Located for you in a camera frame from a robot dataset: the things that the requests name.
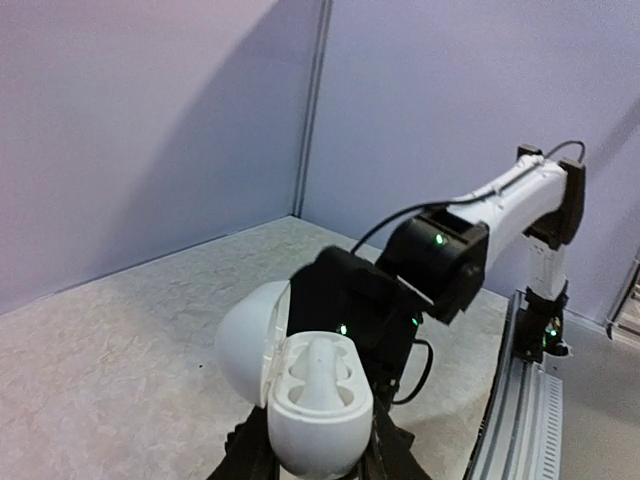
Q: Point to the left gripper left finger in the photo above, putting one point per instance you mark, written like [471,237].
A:
[248,453]

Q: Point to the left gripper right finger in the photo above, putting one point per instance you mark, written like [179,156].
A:
[386,456]

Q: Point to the white oval charging case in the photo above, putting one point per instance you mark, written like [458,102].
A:
[312,384]

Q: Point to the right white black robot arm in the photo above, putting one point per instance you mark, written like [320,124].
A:
[435,262]

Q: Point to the aluminium front rail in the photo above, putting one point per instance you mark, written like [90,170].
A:
[521,432]

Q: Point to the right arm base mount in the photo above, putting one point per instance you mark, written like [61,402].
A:
[540,326]

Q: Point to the right aluminium corner post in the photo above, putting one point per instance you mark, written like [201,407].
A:
[315,76]

